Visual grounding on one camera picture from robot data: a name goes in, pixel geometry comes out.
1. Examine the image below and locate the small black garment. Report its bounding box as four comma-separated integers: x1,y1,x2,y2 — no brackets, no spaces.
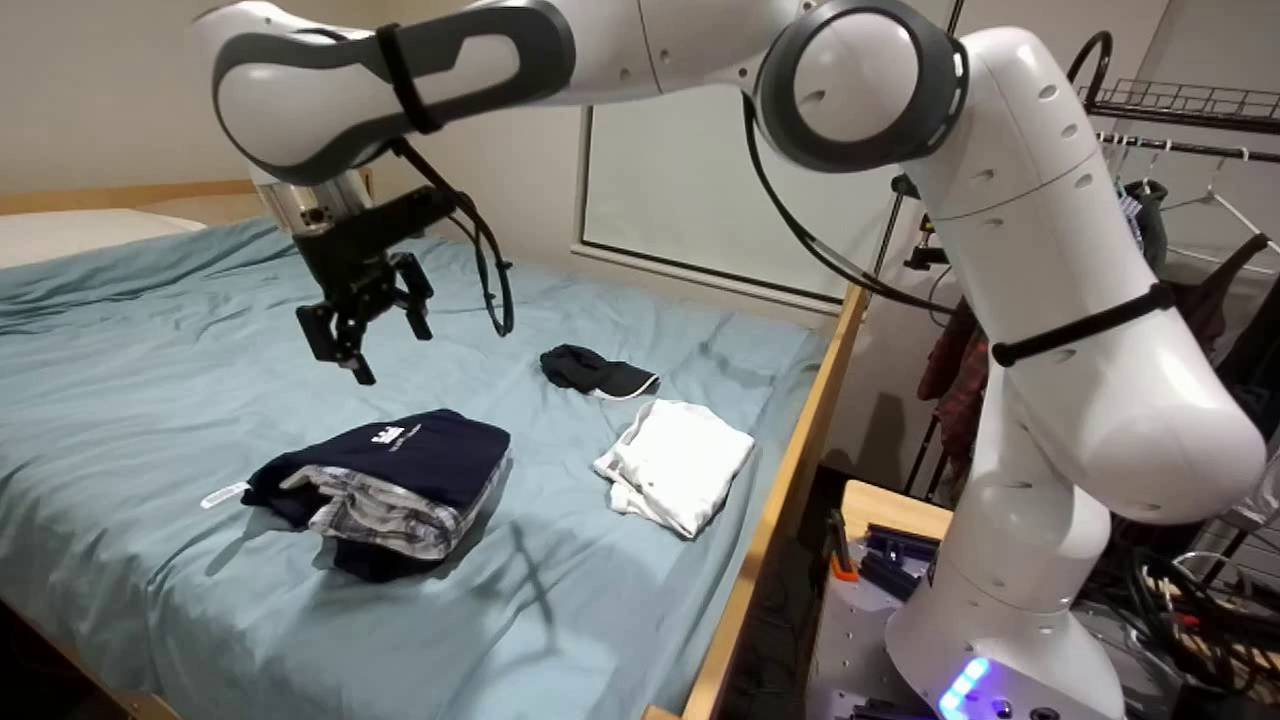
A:
542,344,660,400

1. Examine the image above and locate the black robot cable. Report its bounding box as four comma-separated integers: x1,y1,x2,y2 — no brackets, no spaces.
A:
383,90,963,338

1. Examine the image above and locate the light blue bed sheet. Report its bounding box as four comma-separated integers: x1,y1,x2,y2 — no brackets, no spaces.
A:
0,215,833,720

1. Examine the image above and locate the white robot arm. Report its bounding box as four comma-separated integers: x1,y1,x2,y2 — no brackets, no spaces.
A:
197,0,1263,720

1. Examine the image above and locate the plaid checked shirt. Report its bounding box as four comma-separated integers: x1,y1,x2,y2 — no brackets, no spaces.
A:
284,456,513,562

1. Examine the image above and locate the small wooden side table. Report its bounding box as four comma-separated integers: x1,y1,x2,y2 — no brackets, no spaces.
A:
835,478,954,556

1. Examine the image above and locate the navy blue printed shirt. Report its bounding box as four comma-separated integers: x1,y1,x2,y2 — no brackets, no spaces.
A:
244,406,513,526

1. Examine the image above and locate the wooden bed frame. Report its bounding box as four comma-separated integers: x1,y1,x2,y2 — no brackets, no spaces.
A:
0,177,875,720

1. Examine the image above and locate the white folded shirt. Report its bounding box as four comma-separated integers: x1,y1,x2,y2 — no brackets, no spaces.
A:
592,400,753,540

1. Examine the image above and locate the white window blind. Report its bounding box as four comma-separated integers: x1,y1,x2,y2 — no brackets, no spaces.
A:
580,90,941,312

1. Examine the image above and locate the metal clothes rack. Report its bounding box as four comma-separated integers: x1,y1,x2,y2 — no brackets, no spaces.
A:
1090,79,1280,167

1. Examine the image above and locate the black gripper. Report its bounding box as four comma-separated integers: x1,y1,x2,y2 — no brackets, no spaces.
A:
294,188,455,384

